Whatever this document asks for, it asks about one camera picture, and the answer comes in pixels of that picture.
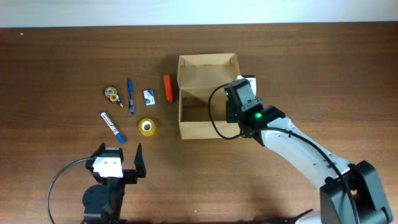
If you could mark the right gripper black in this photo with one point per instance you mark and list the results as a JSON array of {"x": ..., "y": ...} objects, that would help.
[{"x": 232, "y": 115}]

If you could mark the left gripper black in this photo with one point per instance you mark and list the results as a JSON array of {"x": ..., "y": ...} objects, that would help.
[{"x": 129, "y": 179}]

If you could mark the brown cardboard box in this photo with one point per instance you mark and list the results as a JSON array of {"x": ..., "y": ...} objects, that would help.
[{"x": 201, "y": 108}]

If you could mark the white blue staples box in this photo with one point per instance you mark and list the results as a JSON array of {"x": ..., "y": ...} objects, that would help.
[{"x": 149, "y": 97}]

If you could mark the orange stapler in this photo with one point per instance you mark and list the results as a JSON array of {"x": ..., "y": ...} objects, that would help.
[{"x": 168, "y": 88}]

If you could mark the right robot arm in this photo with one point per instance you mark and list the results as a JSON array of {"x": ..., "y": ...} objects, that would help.
[{"x": 349, "y": 193}]

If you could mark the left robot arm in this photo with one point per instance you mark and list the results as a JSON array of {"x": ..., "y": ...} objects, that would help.
[{"x": 103, "y": 201}]

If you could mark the white blue marker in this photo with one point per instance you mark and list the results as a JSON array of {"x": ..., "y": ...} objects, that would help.
[{"x": 112, "y": 127}]

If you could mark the yellow tape roll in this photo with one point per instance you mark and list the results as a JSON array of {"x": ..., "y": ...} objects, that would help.
[{"x": 147, "y": 127}]

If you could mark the yellow correction tape dispenser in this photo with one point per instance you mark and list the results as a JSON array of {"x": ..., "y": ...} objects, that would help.
[{"x": 112, "y": 95}]

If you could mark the blue pen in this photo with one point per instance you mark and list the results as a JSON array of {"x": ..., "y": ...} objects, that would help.
[{"x": 131, "y": 98}]

